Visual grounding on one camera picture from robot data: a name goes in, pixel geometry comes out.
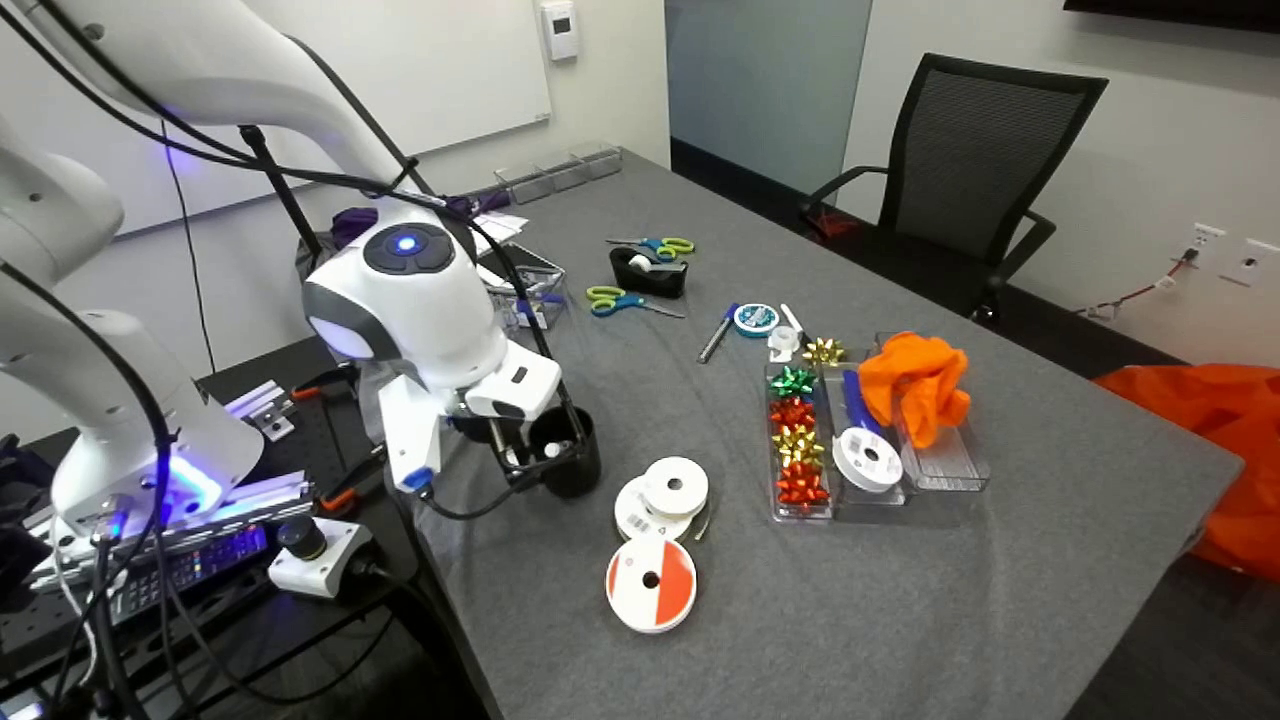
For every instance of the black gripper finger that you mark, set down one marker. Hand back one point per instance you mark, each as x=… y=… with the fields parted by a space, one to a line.
x=513 y=450

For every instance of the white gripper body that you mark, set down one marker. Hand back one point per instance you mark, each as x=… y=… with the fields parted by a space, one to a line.
x=412 y=409

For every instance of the black cup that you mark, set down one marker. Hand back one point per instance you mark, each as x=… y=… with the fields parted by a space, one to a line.
x=560 y=454

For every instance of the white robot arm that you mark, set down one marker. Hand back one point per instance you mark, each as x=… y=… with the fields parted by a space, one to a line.
x=248 y=114

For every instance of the white ribbon spool front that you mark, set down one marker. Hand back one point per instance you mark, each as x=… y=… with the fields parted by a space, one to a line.
x=634 y=519

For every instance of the green blue scissors front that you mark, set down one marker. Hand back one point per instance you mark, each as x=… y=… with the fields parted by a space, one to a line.
x=611 y=303

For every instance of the green blue scissors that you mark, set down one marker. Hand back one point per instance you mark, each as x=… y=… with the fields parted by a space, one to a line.
x=611 y=303
x=656 y=245

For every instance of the white ribbon spool back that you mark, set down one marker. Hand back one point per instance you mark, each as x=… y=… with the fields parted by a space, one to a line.
x=674 y=486

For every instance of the white emergency stop button box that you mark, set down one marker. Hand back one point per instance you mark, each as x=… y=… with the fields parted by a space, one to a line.
x=313 y=554

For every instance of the purple cloth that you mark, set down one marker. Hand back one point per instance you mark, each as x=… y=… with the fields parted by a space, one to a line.
x=346 y=226

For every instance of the orange and white ribbon spool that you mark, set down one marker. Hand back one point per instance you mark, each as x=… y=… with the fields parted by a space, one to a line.
x=651 y=584

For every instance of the blue capped marker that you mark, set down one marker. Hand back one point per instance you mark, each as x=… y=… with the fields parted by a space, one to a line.
x=716 y=334

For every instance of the green blue scissors back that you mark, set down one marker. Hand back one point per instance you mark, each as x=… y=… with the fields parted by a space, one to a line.
x=656 y=245

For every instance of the blue mint tin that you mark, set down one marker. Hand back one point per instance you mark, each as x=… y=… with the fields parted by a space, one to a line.
x=753 y=316

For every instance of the clear box of gift bows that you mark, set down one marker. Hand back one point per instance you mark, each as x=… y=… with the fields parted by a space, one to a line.
x=798 y=447

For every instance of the grey table cloth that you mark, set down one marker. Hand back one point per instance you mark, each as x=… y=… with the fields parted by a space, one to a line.
x=994 y=604

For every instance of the gold gift bow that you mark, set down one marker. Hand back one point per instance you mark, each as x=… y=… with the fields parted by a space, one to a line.
x=825 y=353

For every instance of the white whiteboard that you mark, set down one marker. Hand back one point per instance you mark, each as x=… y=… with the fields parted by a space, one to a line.
x=434 y=72

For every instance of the white ribbon spool on box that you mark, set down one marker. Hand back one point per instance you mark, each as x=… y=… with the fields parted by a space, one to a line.
x=865 y=463

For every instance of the clear plastic box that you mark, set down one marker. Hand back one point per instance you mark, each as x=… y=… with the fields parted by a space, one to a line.
x=944 y=468

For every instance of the orange cloth on box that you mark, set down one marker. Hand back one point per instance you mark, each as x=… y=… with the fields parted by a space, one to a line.
x=916 y=385

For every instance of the black office chair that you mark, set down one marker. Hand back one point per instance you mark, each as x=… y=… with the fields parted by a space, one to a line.
x=970 y=154

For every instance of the white thermostat on wall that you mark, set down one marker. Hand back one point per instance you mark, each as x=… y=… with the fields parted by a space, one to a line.
x=560 y=28

